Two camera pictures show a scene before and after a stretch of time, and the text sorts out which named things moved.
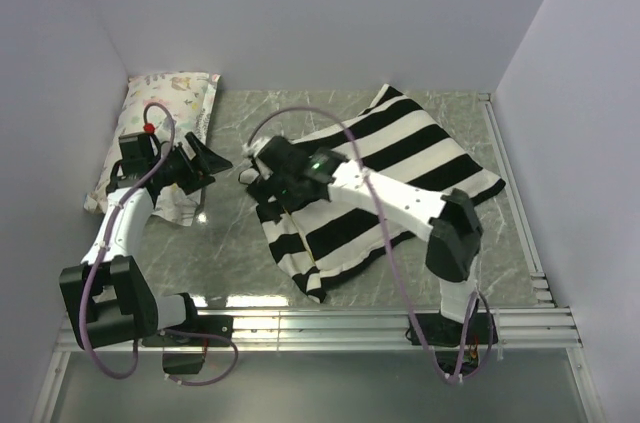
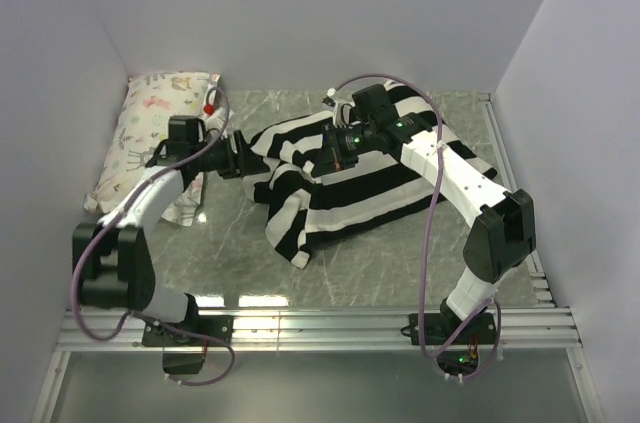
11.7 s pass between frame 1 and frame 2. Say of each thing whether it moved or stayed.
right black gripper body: moved
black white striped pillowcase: moved
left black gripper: moved
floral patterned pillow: stayed
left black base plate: stayed
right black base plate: stayed
